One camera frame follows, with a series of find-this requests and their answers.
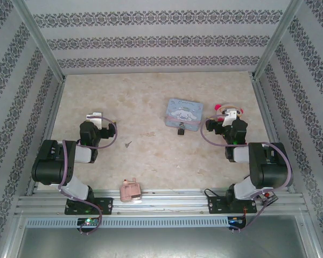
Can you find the pink plastic toy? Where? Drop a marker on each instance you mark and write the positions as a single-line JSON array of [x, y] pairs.
[[130, 190]]

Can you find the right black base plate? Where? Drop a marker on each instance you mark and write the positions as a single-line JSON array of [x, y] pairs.
[[216, 206]]

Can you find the small dark screw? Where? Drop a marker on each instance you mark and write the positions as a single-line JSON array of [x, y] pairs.
[[128, 144]]

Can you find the controller board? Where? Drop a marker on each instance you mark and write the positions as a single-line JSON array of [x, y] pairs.
[[88, 221], [236, 221]]

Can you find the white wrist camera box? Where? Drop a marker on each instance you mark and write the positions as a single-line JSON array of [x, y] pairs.
[[95, 118], [229, 117]]

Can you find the aluminium frame post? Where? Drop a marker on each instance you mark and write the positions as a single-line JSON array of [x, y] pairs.
[[277, 40], [40, 43]]

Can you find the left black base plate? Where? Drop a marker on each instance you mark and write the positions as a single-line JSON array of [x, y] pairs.
[[105, 205]]

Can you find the blue cartoon tin box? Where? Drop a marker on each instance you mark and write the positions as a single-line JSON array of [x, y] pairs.
[[183, 111]]

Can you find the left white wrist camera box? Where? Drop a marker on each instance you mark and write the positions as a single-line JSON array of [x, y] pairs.
[[95, 118]]

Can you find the left controller board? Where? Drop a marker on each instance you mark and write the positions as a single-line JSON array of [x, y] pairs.
[[88, 221]]

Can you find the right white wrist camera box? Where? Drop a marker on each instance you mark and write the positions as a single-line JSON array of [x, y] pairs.
[[229, 117]]

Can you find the right controller board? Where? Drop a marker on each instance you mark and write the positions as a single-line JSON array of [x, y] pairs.
[[236, 221]]

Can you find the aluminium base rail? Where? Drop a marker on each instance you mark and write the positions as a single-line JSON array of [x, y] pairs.
[[164, 205]]

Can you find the plush doll with orange glasses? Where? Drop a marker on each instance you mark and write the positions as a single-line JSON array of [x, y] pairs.
[[219, 108]]

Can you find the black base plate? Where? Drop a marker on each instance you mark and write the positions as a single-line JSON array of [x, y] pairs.
[[105, 205], [216, 206]]

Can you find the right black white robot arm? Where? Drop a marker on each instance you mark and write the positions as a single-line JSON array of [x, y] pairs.
[[269, 169]]

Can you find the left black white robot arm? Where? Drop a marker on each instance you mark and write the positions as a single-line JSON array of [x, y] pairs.
[[51, 164]]

